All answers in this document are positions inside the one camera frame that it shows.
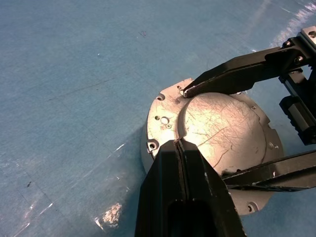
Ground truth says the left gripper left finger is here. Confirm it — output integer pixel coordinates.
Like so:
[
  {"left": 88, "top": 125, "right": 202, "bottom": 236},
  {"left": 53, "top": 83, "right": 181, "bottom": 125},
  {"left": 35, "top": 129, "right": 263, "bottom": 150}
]
[{"left": 134, "top": 139, "right": 188, "bottom": 237}]

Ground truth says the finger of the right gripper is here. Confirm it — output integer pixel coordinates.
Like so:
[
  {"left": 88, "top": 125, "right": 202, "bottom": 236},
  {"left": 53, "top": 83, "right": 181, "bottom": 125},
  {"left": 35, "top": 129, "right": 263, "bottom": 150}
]
[
  {"left": 182, "top": 46, "right": 308, "bottom": 98},
  {"left": 221, "top": 150, "right": 316, "bottom": 193}
]

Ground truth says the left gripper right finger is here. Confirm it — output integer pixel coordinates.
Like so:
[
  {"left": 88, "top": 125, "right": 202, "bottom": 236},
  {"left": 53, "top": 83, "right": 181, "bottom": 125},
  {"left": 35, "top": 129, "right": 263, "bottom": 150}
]
[{"left": 178, "top": 140, "right": 247, "bottom": 237}]

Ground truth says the blue table cover sheet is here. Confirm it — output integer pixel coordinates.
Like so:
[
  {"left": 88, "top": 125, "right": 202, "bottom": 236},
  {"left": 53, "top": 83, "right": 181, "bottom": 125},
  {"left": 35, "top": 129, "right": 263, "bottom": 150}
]
[{"left": 0, "top": 0, "right": 316, "bottom": 237}]

